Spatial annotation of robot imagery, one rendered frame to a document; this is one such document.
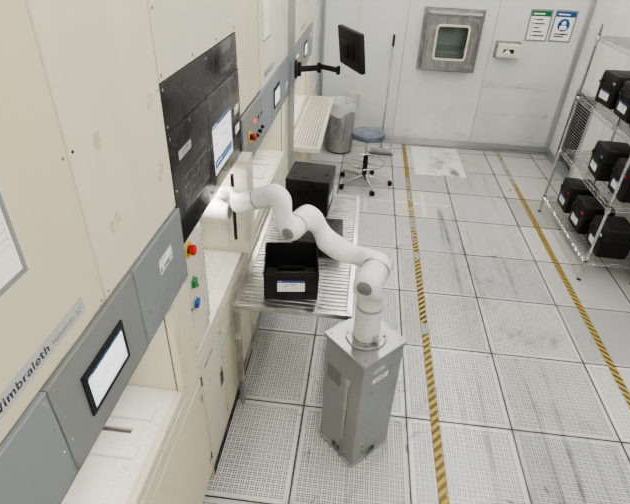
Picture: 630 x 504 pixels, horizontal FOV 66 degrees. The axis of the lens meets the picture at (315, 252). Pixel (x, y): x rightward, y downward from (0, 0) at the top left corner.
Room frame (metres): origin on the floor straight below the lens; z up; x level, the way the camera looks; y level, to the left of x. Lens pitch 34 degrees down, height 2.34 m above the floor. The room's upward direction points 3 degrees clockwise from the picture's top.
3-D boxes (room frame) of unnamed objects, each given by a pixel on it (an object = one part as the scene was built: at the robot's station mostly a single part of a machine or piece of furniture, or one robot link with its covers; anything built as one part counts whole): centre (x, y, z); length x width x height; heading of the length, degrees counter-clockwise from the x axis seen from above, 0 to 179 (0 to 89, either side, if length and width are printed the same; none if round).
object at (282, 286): (2.03, 0.12, 0.85); 0.28 x 0.28 x 0.17; 3
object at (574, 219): (3.79, -2.44, 0.31); 0.30 x 0.28 x 0.26; 175
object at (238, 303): (2.46, 0.05, 0.38); 1.30 x 0.60 x 0.76; 175
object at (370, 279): (1.63, -0.24, 1.07); 0.19 x 0.12 x 0.24; 156
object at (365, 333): (1.65, -0.26, 0.85); 0.19 x 0.19 x 0.18
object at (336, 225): (2.43, -0.02, 0.83); 0.29 x 0.29 x 0.13; 87
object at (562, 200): (4.16, -2.47, 0.31); 0.30 x 0.28 x 0.26; 173
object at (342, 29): (3.76, -0.05, 1.57); 0.53 x 0.40 x 0.36; 85
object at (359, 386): (1.65, -0.26, 0.38); 0.28 x 0.28 x 0.76; 40
